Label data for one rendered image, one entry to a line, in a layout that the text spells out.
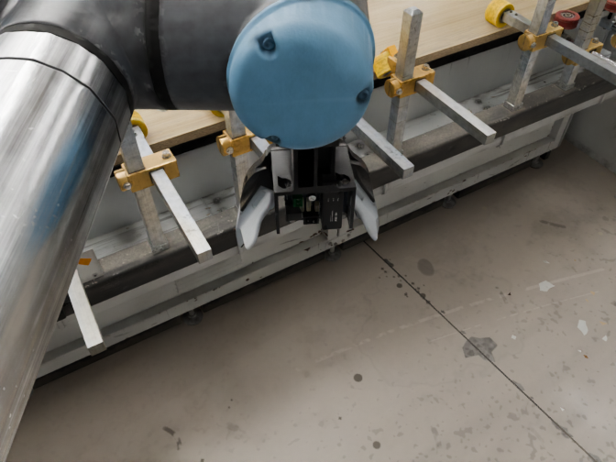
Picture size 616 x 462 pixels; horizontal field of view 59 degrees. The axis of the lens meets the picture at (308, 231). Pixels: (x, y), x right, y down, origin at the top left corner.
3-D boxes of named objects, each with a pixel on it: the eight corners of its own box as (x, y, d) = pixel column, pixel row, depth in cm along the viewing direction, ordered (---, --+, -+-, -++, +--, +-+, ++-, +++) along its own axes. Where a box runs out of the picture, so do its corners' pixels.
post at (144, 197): (171, 262, 146) (128, 113, 111) (159, 268, 145) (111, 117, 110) (167, 254, 148) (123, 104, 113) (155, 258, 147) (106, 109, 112)
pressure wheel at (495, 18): (494, 15, 175) (497, 33, 181) (513, -2, 174) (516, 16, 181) (481, 7, 178) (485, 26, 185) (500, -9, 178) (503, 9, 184)
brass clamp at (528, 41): (560, 43, 169) (566, 28, 166) (528, 55, 165) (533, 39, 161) (544, 35, 173) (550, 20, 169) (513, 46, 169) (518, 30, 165)
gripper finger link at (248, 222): (215, 270, 55) (265, 214, 50) (216, 227, 59) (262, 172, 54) (242, 280, 57) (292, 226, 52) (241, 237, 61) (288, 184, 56)
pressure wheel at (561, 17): (573, 44, 194) (585, 13, 185) (562, 52, 190) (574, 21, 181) (552, 37, 198) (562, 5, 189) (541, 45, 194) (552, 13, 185)
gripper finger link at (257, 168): (227, 205, 55) (276, 146, 50) (227, 195, 56) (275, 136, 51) (267, 222, 57) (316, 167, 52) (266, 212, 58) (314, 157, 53)
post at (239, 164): (255, 223, 153) (238, 70, 117) (243, 227, 152) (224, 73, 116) (249, 214, 155) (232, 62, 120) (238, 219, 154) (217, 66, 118)
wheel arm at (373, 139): (413, 175, 126) (415, 163, 124) (401, 181, 125) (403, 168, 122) (306, 74, 156) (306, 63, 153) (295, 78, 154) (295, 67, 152)
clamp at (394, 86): (434, 88, 152) (436, 72, 149) (394, 102, 148) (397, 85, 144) (420, 78, 156) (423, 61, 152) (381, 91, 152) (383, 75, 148)
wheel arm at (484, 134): (493, 141, 135) (496, 132, 132) (484, 146, 133) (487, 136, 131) (404, 73, 156) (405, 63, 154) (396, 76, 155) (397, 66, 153)
